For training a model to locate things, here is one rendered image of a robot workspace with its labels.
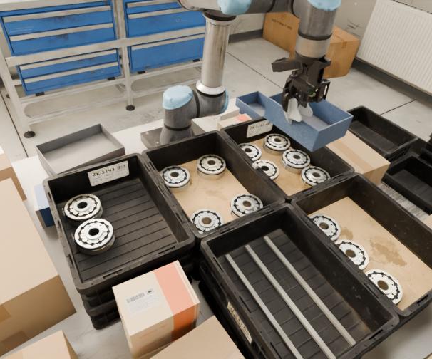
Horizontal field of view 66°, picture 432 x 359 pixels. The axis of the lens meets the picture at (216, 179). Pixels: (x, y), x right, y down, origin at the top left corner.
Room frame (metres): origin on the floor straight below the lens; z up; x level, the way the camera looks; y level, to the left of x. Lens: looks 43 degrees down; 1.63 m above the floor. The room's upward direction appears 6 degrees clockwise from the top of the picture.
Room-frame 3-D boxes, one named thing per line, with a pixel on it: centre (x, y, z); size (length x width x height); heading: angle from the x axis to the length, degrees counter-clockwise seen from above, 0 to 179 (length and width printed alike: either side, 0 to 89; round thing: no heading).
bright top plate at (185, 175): (0.81, 0.14, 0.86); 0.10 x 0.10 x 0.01
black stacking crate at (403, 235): (0.60, -0.45, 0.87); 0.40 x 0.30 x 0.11; 35
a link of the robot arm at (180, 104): (1.17, 0.18, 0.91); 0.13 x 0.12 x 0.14; 118
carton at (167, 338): (0.36, 0.11, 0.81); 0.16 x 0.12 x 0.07; 120
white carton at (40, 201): (0.77, 0.51, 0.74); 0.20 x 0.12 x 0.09; 123
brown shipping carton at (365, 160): (1.07, -0.48, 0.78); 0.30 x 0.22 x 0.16; 32
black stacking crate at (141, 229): (0.59, 0.27, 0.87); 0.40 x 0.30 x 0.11; 35
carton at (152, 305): (0.36, 0.11, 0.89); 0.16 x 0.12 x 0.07; 123
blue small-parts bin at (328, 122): (0.86, -0.25, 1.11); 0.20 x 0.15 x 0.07; 40
